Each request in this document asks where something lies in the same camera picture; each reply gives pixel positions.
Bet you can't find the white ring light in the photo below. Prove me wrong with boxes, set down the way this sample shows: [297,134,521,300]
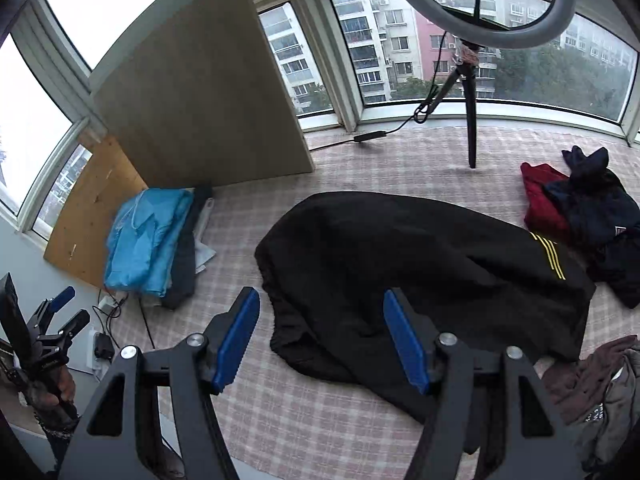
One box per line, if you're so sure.
[407,0,576,50]

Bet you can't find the black charger cable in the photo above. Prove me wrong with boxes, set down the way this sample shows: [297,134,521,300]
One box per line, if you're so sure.
[91,288,158,351]

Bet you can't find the black ring light cable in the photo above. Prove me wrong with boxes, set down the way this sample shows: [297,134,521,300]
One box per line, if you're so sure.
[305,34,452,152]

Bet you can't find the left hand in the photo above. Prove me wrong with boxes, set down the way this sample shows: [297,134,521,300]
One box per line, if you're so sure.
[24,366,76,411]

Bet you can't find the black garment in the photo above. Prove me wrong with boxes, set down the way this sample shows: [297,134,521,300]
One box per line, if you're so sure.
[255,192,594,422]

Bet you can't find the brown garment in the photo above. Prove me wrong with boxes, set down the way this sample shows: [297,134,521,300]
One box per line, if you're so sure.
[542,335,638,425]

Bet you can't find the navy blue garment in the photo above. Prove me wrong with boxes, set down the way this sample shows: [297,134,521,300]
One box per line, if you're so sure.
[544,145,639,309]

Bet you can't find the black power adapter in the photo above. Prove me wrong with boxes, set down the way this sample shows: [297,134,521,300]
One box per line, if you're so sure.
[93,333,115,363]

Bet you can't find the orange pine wood panel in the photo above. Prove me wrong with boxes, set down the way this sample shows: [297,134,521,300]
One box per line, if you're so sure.
[44,136,146,287]

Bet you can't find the large light wooden board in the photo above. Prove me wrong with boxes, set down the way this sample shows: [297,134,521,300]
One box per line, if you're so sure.
[94,0,314,188]

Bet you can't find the folded white beige garment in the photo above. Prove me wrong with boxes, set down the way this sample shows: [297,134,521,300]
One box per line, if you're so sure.
[193,197,216,274]

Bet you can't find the red garment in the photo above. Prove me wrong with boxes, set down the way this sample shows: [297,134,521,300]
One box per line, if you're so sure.
[520,162,570,242]

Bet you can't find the white power strip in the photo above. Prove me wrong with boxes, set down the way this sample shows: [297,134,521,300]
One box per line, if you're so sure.
[88,295,115,379]

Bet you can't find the folded blue garment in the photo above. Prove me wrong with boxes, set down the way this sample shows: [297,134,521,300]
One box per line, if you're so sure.
[103,188,193,297]

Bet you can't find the black tripod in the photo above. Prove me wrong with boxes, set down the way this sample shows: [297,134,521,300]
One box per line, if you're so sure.
[425,39,480,169]

